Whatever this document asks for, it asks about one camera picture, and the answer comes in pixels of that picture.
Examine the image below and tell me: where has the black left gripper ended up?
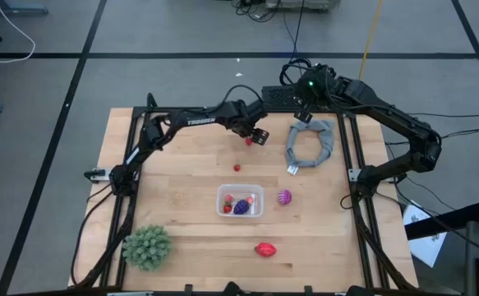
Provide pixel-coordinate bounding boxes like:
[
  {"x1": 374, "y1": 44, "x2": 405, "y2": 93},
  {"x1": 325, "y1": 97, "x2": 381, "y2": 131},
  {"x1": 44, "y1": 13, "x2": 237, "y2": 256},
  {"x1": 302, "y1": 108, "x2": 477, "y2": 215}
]
[{"x1": 222, "y1": 99, "x2": 270, "y2": 146}]

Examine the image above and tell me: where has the white paper sheet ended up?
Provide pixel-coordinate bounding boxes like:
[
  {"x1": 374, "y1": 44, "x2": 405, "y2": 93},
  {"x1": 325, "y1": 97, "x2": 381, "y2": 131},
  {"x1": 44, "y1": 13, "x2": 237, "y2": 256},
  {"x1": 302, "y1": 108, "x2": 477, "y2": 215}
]
[{"x1": 402, "y1": 200, "x2": 449, "y2": 269}]

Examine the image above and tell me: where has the black perforated computer case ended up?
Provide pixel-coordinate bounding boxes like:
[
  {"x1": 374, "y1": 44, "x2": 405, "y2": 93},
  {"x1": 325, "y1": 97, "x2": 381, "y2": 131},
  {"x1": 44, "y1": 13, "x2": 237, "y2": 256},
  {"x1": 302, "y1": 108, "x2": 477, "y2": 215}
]
[{"x1": 262, "y1": 84, "x2": 306, "y2": 110}]

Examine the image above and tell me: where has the clear plastic tupperware container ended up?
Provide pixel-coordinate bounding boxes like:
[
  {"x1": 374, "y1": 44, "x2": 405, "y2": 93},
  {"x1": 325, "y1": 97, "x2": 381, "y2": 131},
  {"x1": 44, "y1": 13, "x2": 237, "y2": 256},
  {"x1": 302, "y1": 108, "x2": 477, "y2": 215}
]
[{"x1": 216, "y1": 183, "x2": 265, "y2": 218}]

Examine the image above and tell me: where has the black cable bundle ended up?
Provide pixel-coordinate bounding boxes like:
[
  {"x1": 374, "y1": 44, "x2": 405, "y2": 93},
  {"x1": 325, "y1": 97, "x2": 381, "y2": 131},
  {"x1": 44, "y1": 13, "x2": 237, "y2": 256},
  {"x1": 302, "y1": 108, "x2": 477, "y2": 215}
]
[{"x1": 229, "y1": 0, "x2": 283, "y2": 22}]

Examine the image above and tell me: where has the black aluminium table frame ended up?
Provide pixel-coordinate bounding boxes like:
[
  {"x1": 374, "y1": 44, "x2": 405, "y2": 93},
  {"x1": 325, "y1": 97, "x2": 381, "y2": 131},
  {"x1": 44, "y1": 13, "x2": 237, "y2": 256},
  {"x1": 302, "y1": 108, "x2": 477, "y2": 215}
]
[{"x1": 68, "y1": 92, "x2": 420, "y2": 294}]

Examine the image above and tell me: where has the purple toy grape bunch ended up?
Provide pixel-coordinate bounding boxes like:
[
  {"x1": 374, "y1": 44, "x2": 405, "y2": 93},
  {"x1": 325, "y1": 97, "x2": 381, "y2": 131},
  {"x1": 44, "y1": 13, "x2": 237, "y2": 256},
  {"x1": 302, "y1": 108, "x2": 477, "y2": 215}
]
[{"x1": 233, "y1": 198, "x2": 251, "y2": 215}]

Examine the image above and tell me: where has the white cable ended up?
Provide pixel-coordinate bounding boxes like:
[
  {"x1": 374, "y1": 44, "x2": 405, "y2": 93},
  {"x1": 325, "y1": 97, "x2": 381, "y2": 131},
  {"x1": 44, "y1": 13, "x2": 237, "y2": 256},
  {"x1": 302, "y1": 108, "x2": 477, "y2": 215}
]
[{"x1": 0, "y1": 0, "x2": 37, "y2": 65}]

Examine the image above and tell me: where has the black desk foot bar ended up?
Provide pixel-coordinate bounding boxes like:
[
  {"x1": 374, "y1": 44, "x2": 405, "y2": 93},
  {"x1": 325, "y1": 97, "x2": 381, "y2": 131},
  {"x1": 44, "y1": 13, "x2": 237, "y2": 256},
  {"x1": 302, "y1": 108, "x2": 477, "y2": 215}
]
[{"x1": 405, "y1": 201, "x2": 479, "y2": 242}]

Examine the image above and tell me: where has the black floor cable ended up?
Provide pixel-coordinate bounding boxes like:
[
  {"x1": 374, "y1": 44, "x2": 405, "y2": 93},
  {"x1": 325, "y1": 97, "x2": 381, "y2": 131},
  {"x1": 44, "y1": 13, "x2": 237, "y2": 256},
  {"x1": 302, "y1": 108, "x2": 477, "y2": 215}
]
[
  {"x1": 386, "y1": 127, "x2": 479, "y2": 146},
  {"x1": 403, "y1": 109, "x2": 479, "y2": 118}
]

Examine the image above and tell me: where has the green spiky artificial plant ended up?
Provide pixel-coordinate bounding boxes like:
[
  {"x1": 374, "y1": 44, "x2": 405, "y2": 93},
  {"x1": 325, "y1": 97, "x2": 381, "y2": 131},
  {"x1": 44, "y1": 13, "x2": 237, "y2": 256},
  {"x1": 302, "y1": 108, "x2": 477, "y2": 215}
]
[{"x1": 122, "y1": 224, "x2": 173, "y2": 272}]

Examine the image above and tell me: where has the yellow cable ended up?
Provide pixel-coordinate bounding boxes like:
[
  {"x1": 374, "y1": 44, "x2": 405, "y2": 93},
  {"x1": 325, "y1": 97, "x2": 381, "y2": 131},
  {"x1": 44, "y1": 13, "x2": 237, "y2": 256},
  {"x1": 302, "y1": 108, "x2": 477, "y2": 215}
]
[{"x1": 357, "y1": 0, "x2": 385, "y2": 86}]

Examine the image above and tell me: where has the person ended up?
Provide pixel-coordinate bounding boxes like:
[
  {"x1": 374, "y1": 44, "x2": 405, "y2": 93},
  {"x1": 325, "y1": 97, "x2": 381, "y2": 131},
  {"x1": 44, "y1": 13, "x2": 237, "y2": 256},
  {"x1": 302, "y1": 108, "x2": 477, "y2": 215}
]
[
  {"x1": 221, "y1": 280, "x2": 245, "y2": 296},
  {"x1": 344, "y1": 284, "x2": 374, "y2": 296}
]

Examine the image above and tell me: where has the black coiled cable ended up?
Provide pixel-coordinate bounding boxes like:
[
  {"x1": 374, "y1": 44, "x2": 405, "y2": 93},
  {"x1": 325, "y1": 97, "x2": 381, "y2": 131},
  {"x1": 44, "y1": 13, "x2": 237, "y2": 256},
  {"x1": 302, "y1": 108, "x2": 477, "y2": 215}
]
[{"x1": 278, "y1": 0, "x2": 310, "y2": 86}]

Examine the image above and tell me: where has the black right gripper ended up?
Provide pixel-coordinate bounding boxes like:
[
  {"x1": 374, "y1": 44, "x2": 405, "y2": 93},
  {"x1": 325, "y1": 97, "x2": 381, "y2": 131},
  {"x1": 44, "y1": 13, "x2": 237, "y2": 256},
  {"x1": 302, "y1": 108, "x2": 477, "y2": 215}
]
[{"x1": 292, "y1": 64, "x2": 337, "y2": 124}]

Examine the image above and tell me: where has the red toy dragon fruit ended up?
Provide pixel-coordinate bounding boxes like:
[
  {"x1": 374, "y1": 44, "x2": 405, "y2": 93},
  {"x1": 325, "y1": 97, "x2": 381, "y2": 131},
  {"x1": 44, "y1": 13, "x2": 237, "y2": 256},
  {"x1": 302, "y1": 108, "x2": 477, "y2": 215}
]
[{"x1": 254, "y1": 242, "x2": 278, "y2": 258}]

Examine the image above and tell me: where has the grey equipment box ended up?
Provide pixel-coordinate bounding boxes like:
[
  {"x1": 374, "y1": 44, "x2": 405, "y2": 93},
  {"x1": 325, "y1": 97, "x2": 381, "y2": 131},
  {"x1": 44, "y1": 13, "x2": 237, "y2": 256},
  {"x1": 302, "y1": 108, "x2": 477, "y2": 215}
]
[{"x1": 265, "y1": 0, "x2": 342, "y2": 12}]

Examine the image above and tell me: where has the grey cloth band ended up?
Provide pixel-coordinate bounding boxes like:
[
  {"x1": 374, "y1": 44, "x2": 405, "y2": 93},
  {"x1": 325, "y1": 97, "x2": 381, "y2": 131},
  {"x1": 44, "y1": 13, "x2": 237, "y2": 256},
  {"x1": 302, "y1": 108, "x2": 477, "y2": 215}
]
[{"x1": 284, "y1": 118, "x2": 336, "y2": 177}]

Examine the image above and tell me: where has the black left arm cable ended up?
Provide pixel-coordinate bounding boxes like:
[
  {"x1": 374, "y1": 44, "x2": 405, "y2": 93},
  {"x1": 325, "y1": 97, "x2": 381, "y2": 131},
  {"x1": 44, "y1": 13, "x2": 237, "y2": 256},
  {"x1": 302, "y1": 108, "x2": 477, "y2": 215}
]
[{"x1": 204, "y1": 84, "x2": 265, "y2": 114}]

